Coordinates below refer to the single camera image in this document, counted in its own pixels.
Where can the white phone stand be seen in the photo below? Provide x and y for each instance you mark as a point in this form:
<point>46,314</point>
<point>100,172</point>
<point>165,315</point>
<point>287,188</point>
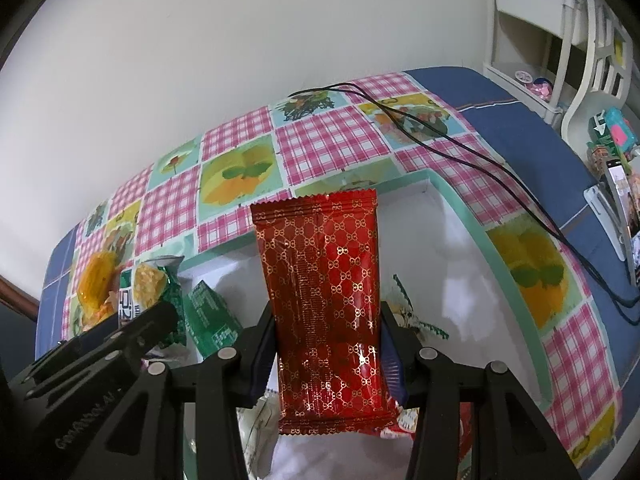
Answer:
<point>602,215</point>

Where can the dark green snack packet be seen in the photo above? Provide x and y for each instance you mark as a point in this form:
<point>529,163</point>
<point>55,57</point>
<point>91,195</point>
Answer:
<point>210,320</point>

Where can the pale green snack packet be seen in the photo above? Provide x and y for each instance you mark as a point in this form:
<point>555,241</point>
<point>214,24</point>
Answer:
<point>257,435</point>

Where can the white chair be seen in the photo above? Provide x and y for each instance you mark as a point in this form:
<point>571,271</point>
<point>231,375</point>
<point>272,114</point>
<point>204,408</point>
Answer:
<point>595,80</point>

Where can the yellow translucent snack packet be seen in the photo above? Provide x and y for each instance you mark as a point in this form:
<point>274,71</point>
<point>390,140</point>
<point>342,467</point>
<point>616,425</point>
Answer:
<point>97,280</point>

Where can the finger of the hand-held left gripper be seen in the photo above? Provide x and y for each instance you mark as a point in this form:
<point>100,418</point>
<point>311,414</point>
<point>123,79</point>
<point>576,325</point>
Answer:
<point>85,340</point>
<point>150,327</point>

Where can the red patterned snack packet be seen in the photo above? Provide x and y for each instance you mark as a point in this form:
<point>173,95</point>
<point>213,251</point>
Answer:
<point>320,285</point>

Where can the small green-trimmed cake packet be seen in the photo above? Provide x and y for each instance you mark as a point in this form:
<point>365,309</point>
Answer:
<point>407,320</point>

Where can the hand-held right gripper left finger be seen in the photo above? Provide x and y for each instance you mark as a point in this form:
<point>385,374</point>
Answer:
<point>261,355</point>

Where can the pink checked picture tablecloth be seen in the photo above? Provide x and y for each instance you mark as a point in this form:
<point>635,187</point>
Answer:
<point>240,135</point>

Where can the white box with teal rim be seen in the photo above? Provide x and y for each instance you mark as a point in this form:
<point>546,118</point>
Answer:
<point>450,260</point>

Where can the teal and pink packet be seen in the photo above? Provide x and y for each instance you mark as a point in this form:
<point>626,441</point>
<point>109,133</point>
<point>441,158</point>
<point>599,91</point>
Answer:
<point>617,130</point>

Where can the green and white snack packet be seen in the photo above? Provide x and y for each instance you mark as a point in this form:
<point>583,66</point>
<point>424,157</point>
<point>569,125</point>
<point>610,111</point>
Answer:
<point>150,285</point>

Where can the red cartoon snack packet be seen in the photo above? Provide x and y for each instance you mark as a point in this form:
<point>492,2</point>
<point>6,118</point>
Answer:
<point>465,430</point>

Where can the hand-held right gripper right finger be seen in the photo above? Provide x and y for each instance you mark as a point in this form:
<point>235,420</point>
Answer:
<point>395,360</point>

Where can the phone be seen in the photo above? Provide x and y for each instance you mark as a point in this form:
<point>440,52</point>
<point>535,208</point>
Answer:
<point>622,200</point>

